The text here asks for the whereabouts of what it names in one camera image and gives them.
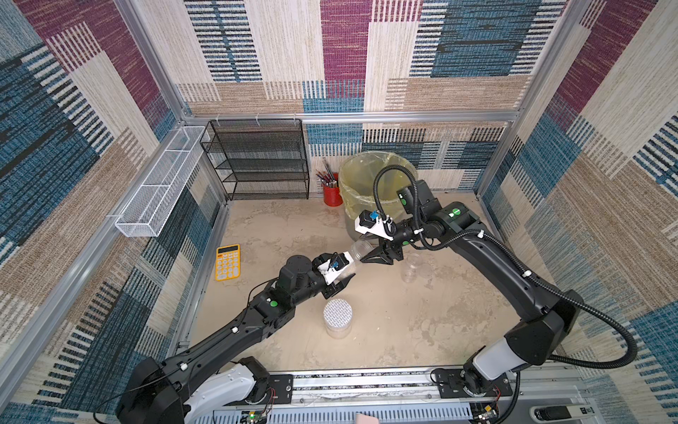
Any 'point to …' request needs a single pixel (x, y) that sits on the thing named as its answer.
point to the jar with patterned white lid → (337, 314)
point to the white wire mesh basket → (153, 205)
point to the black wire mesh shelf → (259, 159)
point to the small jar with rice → (410, 270)
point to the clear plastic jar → (359, 248)
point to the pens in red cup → (327, 178)
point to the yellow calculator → (228, 263)
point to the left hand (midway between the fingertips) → (346, 262)
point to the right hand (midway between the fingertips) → (370, 247)
